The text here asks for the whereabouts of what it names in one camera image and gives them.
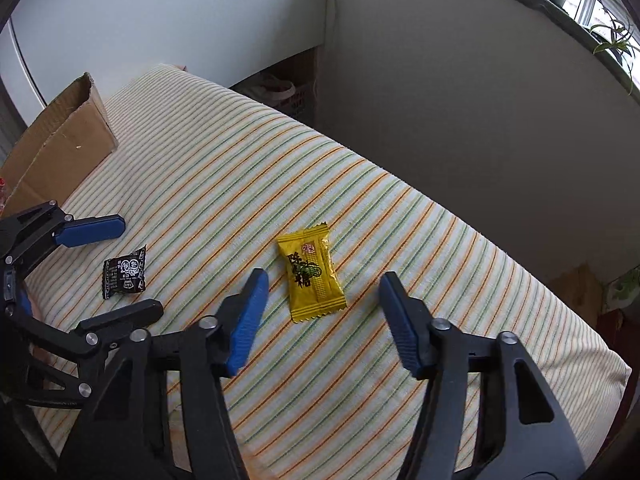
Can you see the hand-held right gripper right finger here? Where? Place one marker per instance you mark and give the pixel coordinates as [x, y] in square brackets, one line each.
[400, 321]

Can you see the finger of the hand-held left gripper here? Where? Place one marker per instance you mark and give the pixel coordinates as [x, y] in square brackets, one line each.
[90, 229]
[125, 316]

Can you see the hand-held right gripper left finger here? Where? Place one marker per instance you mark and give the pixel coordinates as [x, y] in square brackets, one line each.
[245, 325]

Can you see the black candy packet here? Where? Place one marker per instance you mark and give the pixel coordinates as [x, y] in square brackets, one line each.
[125, 272]

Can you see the yellow candy packet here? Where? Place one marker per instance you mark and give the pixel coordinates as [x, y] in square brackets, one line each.
[312, 275]

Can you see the brown cardboard box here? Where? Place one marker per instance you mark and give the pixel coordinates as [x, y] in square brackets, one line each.
[65, 145]

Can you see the brown cardboard piece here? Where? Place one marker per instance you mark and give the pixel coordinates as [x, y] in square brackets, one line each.
[577, 292]

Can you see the dark wooden furniture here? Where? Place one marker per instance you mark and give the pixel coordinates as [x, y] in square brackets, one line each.
[614, 332]

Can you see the green printed packet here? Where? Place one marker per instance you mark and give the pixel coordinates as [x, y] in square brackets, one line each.
[624, 287]

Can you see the plastic storage basket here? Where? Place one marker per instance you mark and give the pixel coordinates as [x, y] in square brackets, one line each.
[280, 94]

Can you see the small potted spider plant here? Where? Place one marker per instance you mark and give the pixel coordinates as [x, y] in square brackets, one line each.
[617, 45]

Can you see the white window frame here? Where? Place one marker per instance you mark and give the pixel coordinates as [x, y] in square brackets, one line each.
[592, 0]

